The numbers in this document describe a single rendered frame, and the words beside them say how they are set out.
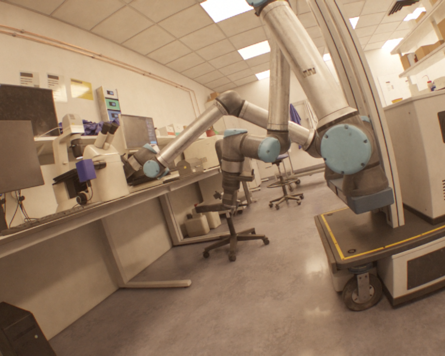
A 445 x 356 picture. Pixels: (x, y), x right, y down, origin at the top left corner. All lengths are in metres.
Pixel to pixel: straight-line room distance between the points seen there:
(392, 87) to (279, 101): 6.51
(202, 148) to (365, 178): 2.82
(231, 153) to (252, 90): 6.11
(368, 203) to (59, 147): 1.58
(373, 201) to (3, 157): 1.53
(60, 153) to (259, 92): 5.98
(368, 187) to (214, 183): 2.96
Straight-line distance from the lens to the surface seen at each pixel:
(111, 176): 1.28
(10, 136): 1.37
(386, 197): 0.96
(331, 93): 0.79
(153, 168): 1.33
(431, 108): 1.12
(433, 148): 1.11
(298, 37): 0.85
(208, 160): 3.48
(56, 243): 1.94
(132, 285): 2.16
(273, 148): 0.90
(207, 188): 3.73
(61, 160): 1.61
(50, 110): 2.04
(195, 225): 3.11
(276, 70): 1.02
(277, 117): 1.00
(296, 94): 6.89
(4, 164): 1.30
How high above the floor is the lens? 0.78
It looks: 3 degrees down
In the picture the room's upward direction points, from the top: 16 degrees counter-clockwise
